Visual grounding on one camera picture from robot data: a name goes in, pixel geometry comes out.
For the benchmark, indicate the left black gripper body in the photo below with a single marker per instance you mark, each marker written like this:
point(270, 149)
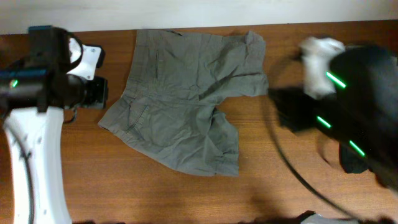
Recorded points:
point(96, 93)

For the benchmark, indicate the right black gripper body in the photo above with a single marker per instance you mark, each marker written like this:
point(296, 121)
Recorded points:
point(296, 106)

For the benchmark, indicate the grey cargo shorts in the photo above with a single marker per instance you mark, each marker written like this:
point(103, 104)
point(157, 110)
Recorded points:
point(168, 110)

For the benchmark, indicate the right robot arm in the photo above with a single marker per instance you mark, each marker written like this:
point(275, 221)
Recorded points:
point(350, 97)

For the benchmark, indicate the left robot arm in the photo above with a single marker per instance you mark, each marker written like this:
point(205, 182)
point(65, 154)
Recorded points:
point(57, 75)

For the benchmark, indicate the black garment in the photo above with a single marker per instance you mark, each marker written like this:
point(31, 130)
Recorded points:
point(349, 162)

